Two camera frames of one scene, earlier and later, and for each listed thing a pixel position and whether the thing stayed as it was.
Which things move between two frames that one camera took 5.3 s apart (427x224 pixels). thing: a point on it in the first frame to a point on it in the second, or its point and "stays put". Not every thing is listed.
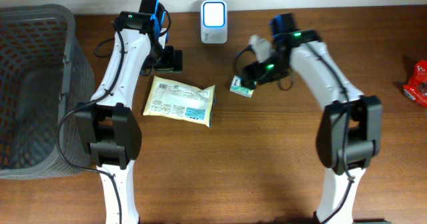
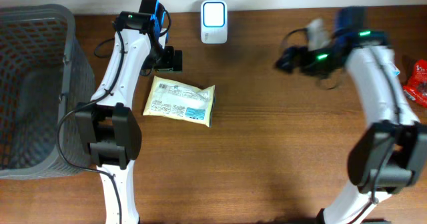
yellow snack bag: (173, 98) stays put
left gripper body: (170, 61) stays put
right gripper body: (250, 76) to (290, 59)
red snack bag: (416, 90) stays put
